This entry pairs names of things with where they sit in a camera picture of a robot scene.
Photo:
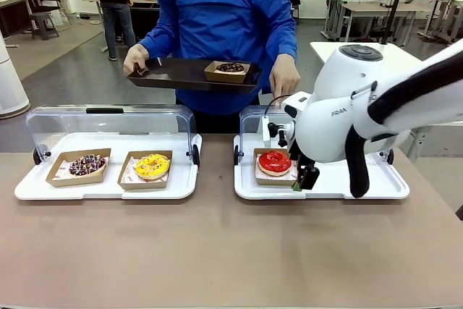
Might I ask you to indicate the person in blue jacket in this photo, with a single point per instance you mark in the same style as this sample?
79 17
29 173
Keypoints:
224 26

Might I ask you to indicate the clear display dome lid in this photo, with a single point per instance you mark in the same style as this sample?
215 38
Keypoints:
108 121
251 121

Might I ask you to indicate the cardboard box of yellow donut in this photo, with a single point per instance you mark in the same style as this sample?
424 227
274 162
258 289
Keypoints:
126 180

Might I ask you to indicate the cardboard box of chocolate donut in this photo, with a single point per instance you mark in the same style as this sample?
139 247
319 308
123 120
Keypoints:
226 76

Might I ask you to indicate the person's right hand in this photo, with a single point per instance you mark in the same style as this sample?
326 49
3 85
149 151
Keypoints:
135 59

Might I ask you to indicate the person's left hand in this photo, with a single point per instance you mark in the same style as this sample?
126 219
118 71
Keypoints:
285 77

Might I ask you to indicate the white side table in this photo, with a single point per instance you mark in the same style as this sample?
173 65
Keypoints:
322 52

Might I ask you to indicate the black tripod pole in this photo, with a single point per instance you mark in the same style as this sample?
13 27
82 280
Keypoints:
394 1

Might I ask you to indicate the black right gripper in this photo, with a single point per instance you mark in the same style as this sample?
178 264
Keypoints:
302 158

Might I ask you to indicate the plain chocolate donut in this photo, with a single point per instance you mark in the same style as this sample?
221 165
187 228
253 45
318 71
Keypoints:
229 68

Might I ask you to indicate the cardboard box of sprinkled donut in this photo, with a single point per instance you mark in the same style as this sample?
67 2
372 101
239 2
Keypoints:
58 175

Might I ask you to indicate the blue-sleeved left forearm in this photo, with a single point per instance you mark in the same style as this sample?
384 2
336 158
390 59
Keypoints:
287 39

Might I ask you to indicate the chocolate donut with sprinkles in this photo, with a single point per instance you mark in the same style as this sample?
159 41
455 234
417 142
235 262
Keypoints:
87 166

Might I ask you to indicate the cardboard box of red donut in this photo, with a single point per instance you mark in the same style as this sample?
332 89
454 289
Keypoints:
271 179

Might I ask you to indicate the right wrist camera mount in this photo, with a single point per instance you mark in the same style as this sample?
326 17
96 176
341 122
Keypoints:
275 131

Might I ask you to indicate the grey lab workbench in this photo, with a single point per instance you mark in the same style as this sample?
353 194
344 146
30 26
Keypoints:
376 10

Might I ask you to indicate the white display tray base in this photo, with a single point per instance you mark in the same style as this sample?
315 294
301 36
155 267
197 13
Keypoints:
325 182
108 191

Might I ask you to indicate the red glazed donut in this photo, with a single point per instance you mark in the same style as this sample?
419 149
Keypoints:
269 166

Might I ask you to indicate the yellow glazed donut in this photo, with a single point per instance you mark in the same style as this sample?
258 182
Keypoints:
159 166

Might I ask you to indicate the grey office chair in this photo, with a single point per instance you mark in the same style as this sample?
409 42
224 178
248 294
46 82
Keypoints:
45 12

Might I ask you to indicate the blue-sleeved right forearm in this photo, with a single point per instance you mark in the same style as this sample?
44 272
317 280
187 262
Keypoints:
155 41

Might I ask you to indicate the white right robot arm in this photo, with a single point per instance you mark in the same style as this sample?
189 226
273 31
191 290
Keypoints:
325 124

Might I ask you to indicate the white cylindrical air purifier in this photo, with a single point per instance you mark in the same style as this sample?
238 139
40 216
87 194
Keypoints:
11 81

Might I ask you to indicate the dark brown serving tray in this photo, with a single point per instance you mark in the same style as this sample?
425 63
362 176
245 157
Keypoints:
173 75

